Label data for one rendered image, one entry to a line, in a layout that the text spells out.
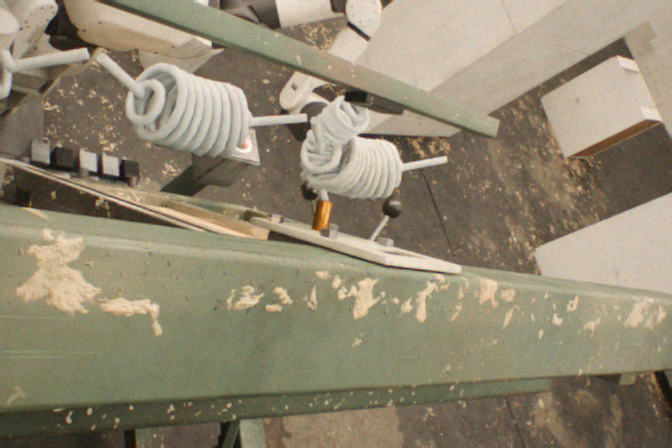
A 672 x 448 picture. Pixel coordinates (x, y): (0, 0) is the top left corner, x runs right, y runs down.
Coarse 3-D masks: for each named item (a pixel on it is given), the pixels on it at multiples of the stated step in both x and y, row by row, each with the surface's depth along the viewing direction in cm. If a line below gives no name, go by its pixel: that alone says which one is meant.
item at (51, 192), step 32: (352, 96) 60; (352, 128) 63; (0, 160) 137; (320, 160) 66; (0, 192) 134; (32, 192) 121; (64, 192) 110; (96, 192) 104; (320, 192) 68; (160, 224) 85; (192, 224) 87; (256, 224) 67; (288, 224) 68; (320, 224) 67; (384, 256) 54; (416, 256) 62
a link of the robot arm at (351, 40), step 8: (352, 24) 154; (376, 24) 153; (344, 32) 154; (352, 32) 153; (360, 32) 153; (368, 32) 153; (336, 40) 155; (344, 40) 154; (352, 40) 154; (360, 40) 154; (368, 40) 156; (336, 48) 155; (344, 48) 154; (352, 48) 154; (360, 48) 155; (344, 56) 155; (352, 56) 156
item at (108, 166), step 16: (32, 144) 168; (32, 160) 167; (48, 160) 170; (64, 160) 173; (80, 160) 176; (112, 160) 182; (128, 160) 186; (96, 176) 182; (112, 176) 182; (128, 176) 184
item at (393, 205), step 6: (390, 198) 126; (384, 204) 125; (390, 204) 125; (396, 204) 125; (384, 210) 125; (390, 210) 125; (396, 210) 125; (384, 216) 125; (390, 216) 125; (396, 216) 125; (384, 222) 125; (378, 228) 124; (372, 234) 124; (372, 240) 124
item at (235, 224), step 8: (168, 208) 172; (176, 208) 169; (184, 208) 166; (192, 208) 163; (200, 208) 166; (200, 216) 160; (208, 216) 158; (216, 216) 155; (224, 216) 155; (216, 224) 155; (224, 224) 153; (232, 224) 150; (240, 224) 148; (248, 224) 148; (240, 232) 148; (248, 232) 145; (256, 232) 143; (264, 232) 141
